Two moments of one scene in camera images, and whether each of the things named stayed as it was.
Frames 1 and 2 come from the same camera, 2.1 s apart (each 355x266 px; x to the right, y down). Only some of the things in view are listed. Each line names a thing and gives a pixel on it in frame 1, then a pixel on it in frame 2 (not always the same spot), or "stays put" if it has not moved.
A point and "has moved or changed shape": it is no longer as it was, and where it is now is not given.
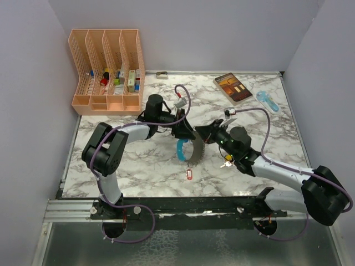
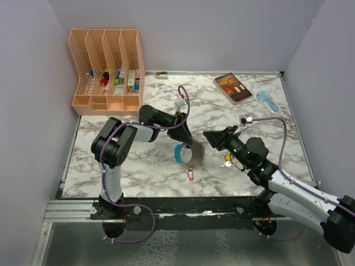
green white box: x=131 y=81 stays put
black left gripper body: x=179 y=114 stays put
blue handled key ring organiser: x=198 y=147 has moved or changed shape
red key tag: x=189 y=173 stays put
